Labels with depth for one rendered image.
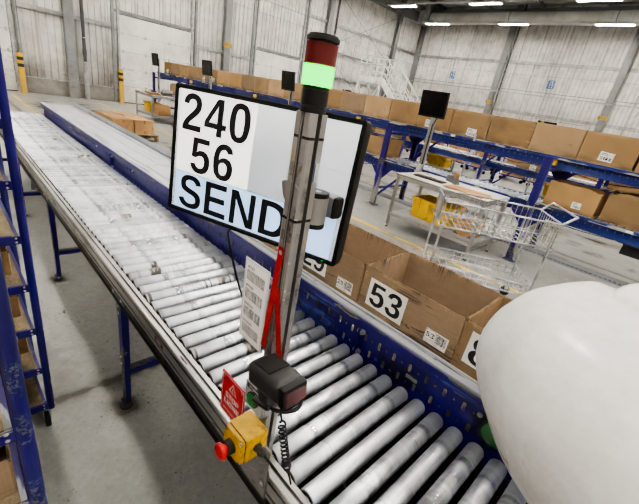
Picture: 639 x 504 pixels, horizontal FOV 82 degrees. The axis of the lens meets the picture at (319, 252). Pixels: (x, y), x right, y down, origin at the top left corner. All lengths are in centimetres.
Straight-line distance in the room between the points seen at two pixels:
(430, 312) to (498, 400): 95
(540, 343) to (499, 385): 4
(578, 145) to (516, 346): 540
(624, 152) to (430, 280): 428
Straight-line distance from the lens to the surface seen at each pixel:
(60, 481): 202
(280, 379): 72
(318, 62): 62
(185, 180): 98
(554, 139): 572
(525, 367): 28
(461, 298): 150
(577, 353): 27
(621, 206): 535
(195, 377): 123
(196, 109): 95
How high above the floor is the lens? 158
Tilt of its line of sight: 23 degrees down
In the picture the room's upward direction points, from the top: 10 degrees clockwise
